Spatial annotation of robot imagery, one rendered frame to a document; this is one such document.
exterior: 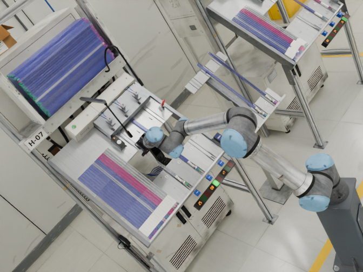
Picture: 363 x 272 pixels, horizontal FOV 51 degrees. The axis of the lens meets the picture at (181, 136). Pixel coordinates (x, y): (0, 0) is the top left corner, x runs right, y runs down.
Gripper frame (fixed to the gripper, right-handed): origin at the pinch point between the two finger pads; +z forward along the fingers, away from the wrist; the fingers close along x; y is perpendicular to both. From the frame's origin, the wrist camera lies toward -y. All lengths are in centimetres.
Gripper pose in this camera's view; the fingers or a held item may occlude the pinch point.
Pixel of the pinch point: (145, 153)
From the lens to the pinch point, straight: 211.0
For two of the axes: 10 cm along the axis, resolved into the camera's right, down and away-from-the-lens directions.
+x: -6.1, 6.9, -3.8
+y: -7.4, -6.7, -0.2
